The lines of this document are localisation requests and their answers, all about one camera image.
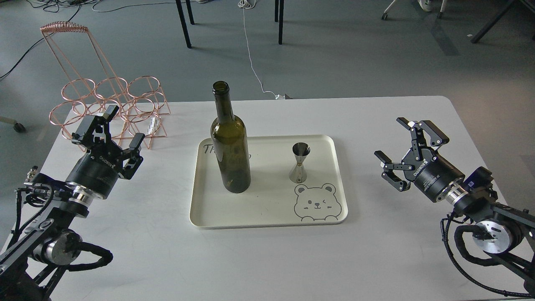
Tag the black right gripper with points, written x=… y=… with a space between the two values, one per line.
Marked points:
x=422 y=165

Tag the dark green wine bottle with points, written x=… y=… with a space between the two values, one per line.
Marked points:
x=229 y=138

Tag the caster wheel at left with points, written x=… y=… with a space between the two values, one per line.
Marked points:
x=17 y=126

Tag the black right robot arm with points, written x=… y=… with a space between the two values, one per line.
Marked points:
x=487 y=231

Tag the silver metal jigger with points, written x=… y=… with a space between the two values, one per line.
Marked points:
x=298 y=172

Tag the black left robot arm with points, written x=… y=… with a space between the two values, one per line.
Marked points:
x=42 y=247

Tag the black diagonal desk leg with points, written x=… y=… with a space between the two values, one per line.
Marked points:
x=492 y=22

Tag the copper wire wine rack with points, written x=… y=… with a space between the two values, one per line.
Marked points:
x=142 y=102

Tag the cream bear serving tray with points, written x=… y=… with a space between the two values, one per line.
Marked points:
x=272 y=199

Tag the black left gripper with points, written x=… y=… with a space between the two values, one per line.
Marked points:
x=104 y=162

